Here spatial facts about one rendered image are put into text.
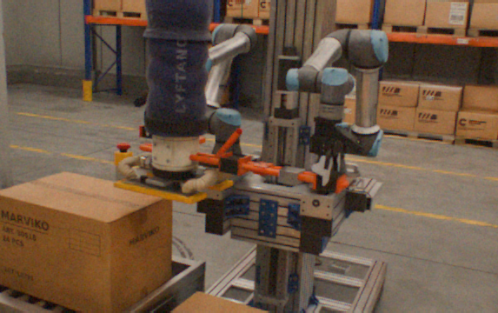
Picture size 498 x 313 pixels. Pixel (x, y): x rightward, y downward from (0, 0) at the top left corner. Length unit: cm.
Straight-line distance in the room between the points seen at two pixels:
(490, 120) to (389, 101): 149
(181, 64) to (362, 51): 69
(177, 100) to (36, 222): 77
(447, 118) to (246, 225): 664
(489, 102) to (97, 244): 795
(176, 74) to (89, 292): 90
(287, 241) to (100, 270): 84
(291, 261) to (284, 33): 109
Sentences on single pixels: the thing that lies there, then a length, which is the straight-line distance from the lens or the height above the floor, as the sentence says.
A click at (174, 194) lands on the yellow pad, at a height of 108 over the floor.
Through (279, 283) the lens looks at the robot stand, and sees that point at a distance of 273.
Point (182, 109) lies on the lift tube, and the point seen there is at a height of 137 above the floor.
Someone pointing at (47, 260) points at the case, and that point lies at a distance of 233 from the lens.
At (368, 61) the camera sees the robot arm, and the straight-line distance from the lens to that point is 215.
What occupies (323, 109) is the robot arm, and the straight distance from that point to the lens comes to 172.
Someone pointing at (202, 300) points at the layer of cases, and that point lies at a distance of 236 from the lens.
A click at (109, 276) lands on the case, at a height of 74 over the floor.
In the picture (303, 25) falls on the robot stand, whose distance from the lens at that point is 254.
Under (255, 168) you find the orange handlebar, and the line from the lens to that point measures 185.
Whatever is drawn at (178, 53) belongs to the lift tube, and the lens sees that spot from 189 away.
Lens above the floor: 167
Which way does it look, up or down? 14 degrees down
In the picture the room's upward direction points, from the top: 3 degrees clockwise
